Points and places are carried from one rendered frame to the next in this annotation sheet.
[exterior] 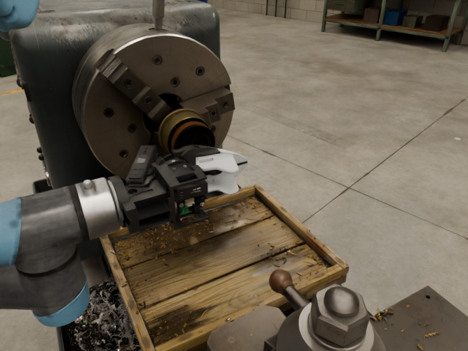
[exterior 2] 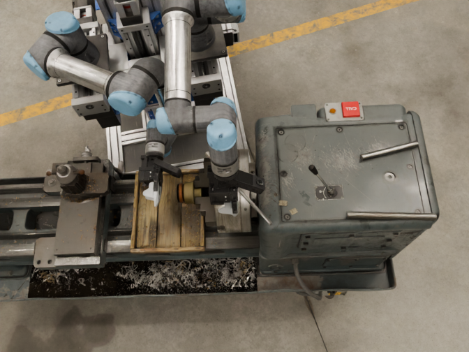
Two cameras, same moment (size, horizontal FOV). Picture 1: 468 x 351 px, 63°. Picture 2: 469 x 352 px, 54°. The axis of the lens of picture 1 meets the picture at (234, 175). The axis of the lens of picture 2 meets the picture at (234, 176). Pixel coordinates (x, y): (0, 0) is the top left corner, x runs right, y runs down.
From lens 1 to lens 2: 178 cm
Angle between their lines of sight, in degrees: 73
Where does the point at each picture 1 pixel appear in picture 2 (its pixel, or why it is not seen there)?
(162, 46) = not seen: hidden behind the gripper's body
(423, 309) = (88, 242)
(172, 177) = (143, 169)
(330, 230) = not seen: outside the picture
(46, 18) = (266, 130)
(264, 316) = (104, 188)
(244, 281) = (151, 214)
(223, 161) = (150, 192)
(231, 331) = (105, 178)
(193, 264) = (169, 200)
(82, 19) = (264, 147)
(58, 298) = not seen: hidden behind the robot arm
